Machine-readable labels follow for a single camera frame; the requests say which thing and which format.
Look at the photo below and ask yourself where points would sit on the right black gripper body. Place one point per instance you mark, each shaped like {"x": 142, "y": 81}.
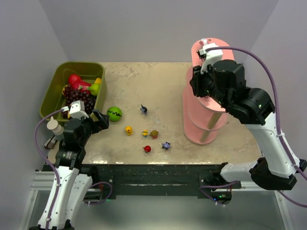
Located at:
{"x": 197, "y": 81}

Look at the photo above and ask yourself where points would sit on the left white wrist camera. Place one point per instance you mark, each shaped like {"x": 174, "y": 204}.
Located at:
{"x": 77, "y": 110}

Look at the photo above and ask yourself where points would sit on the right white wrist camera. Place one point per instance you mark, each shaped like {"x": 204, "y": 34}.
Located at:
{"x": 209, "y": 57}

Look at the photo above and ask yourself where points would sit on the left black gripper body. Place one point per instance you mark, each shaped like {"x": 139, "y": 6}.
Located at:
{"x": 96, "y": 119}

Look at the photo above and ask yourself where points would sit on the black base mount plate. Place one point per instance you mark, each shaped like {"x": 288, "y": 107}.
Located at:
{"x": 152, "y": 179}

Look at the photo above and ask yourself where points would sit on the red white figurine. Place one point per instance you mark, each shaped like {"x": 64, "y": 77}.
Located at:
{"x": 204, "y": 41}

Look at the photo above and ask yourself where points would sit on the yellow pepper toy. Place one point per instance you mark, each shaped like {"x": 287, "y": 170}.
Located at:
{"x": 98, "y": 81}

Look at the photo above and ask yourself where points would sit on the green plastic bin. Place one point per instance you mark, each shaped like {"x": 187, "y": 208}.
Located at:
{"x": 88, "y": 71}

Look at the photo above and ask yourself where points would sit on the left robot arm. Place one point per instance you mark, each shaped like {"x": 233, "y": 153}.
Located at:
{"x": 71, "y": 181}

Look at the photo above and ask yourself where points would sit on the yellow minion figurine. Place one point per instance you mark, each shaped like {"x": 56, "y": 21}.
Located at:
{"x": 145, "y": 133}

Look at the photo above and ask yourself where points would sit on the yellow duck figurine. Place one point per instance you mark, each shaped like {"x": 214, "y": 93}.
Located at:
{"x": 128, "y": 130}

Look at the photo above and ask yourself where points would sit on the aluminium frame rail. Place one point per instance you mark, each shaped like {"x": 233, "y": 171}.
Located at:
{"x": 43, "y": 181}

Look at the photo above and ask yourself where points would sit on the green apple toy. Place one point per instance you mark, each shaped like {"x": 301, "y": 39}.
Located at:
{"x": 94, "y": 89}

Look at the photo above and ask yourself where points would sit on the dark grape bunch toy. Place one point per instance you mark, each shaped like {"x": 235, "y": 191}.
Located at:
{"x": 71, "y": 95}

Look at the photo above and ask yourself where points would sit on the green watermelon ball toy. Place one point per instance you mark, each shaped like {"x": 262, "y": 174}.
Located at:
{"x": 114, "y": 113}

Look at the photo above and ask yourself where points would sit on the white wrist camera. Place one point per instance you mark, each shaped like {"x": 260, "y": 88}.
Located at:
{"x": 77, "y": 110}
{"x": 209, "y": 57}

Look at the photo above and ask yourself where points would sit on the pink tiered shelf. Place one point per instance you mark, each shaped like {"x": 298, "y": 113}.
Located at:
{"x": 202, "y": 117}

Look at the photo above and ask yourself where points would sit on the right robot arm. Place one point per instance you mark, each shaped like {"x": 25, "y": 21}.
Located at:
{"x": 274, "y": 170}

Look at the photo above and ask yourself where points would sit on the brown figurine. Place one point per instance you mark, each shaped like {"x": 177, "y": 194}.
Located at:
{"x": 154, "y": 134}

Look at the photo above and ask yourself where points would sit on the purple black-eared figurine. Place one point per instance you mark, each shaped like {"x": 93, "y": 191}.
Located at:
{"x": 144, "y": 110}

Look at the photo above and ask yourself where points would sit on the purple star figurine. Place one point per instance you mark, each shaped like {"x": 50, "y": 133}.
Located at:
{"x": 166, "y": 145}

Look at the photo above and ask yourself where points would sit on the beige suction hook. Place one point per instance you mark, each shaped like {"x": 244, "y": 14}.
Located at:
{"x": 55, "y": 127}

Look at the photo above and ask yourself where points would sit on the red dragon fruit toy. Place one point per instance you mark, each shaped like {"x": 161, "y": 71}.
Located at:
{"x": 76, "y": 82}

